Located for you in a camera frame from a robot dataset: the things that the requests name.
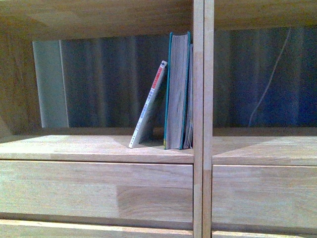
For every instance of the white illustrated Chinese book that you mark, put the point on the white illustrated Chinese book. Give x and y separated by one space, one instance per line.
146 122

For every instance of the upper left wooden drawer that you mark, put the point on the upper left wooden drawer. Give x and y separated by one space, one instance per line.
114 191

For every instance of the thick teal cover book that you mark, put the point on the thick teal cover book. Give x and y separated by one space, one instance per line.
176 90

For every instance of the wooden drawer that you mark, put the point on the wooden drawer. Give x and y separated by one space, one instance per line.
36 229
273 196
223 234
114 191

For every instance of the light wooden bookshelf unit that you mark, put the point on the light wooden bookshelf unit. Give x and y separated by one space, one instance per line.
21 139

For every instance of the lower right wooden drawer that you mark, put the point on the lower right wooden drawer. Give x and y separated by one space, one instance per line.
223 234

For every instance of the dark blue curtain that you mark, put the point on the dark blue curtain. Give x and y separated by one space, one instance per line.
262 78

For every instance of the lower left wooden drawer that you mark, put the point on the lower left wooden drawer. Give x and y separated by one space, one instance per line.
36 229

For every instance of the upper right wooden drawer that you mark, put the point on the upper right wooden drawer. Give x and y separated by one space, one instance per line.
273 196

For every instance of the thin worn paperback book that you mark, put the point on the thin worn paperback book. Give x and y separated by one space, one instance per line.
188 144

